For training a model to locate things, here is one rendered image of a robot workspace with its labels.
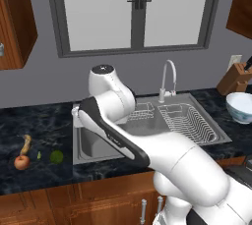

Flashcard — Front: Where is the wire dish rack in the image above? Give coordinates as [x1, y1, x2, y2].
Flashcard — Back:
[157, 102, 219, 145]

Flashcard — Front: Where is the silver bar handle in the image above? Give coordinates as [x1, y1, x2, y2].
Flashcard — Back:
[156, 196, 164, 217]
[140, 198, 148, 225]

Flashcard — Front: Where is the grey framed window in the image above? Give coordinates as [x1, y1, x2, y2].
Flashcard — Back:
[44, 0, 225, 59]

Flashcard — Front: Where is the white bowl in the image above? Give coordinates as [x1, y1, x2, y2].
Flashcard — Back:
[224, 91, 252, 125]

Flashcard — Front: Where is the white wall socket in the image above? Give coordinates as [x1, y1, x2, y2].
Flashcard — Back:
[227, 54, 243, 73]

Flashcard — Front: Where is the white curved tap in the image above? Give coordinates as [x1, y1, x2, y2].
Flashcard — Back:
[158, 59, 178, 104]

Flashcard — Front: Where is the black window latch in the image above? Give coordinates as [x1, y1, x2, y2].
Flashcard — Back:
[127, 0, 153, 10]

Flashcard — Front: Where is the small wire basket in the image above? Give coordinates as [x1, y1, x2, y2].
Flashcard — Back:
[127, 101, 157, 122]

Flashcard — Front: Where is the wooden knife block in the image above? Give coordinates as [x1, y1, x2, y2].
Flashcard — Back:
[216, 62, 252, 96]

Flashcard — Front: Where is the round green fruit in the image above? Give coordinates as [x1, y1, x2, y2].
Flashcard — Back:
[49, 149, 65, 166]

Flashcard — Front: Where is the yellow-brown long vegetable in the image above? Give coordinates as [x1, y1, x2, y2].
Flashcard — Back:
[19, 134, 33, 157]

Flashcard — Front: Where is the brown wooden wall cupboard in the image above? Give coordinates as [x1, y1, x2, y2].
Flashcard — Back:
[0, 0, 39, 72]
[225, 0, 252, 40]

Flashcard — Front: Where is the red apple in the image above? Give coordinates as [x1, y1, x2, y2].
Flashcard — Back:
[13, 154, 32, 171]

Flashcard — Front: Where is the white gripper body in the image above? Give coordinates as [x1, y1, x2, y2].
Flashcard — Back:
[71, 103, 84, 129]

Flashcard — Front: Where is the black knife handle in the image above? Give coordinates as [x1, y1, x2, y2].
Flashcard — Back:
[242, 55, 252, 73]

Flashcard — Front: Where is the brown wooden cupboard door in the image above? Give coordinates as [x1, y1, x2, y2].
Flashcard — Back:
[78, 171, 165, 225]
[0, 184, 81, 225]

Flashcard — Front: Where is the black dishwasher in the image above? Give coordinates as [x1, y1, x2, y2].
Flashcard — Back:
[225, 164, 252, 190]

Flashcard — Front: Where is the brown wooden drawer front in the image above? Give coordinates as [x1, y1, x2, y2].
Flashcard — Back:
[215, 155, 247, 170]

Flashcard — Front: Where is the steel sink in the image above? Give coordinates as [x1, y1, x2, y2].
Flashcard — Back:
[72, 92, 233, 166]

